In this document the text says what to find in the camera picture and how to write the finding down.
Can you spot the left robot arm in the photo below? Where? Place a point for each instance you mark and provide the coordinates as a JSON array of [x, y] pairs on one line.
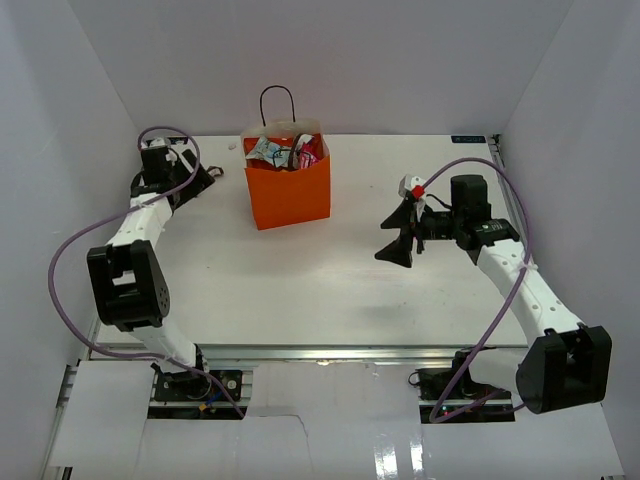
[[129, 287]]

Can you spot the large red chips bag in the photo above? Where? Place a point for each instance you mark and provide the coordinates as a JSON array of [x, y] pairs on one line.
[[258, 163]]

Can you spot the dark brown snack bar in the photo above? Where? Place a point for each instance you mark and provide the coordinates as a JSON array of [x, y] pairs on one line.
[[294, 158]]

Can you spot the orange paper bag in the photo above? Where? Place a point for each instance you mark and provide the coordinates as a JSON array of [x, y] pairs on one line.
[[281, 198]]

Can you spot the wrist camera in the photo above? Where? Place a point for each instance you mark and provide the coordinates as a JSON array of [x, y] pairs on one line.
[[155, 145], [413, 187]]

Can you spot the silver clear snack packet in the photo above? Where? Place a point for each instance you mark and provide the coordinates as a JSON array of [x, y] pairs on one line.
[[270, 152]]

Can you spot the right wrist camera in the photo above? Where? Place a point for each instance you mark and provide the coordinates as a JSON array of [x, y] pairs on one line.
[[413, 187]]

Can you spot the pink snack packet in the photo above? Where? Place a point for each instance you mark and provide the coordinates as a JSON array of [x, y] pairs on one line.
[[302, 163]]

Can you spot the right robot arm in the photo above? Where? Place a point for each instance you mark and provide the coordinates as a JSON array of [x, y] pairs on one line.
[[566, 363]]

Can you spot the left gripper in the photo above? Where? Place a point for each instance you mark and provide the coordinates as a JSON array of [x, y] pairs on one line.
[[200, 182]]

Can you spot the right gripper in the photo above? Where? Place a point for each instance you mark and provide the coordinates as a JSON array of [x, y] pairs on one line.
[[400, 250]]

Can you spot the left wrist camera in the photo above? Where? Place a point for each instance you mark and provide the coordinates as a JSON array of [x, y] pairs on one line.
[[155, 145]]

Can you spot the brown candy bar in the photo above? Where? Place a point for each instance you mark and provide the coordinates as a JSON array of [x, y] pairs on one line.
[[216, 171]]

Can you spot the crimson snack packet with battery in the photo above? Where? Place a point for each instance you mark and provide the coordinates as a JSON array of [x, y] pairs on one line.
[[314, 149]]

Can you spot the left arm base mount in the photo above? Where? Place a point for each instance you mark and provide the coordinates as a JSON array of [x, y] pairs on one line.
[[185, 386]]

